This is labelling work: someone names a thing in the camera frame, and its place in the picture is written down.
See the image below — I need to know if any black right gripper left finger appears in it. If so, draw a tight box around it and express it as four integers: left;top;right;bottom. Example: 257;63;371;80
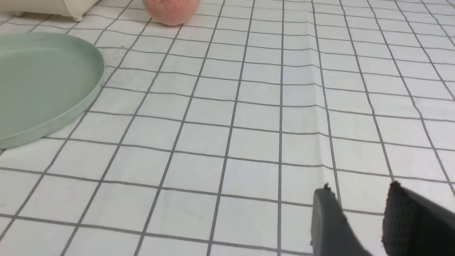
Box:
310;183;371;256

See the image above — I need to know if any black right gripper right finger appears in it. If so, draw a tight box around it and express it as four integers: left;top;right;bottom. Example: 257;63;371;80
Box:
382;181;455;256

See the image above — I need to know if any white checkered tablecloth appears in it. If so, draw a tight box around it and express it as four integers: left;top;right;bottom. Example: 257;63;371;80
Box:
0;0;455;256

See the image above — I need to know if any pink peach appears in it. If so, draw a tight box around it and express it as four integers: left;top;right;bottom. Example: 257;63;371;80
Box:
142;0;200;26

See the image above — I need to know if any green round plate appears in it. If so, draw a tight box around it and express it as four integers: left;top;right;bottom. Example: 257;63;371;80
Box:
0;32;106;149

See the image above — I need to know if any cream white toaster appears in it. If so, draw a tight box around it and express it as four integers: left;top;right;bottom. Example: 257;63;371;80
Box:
0;0;99;22

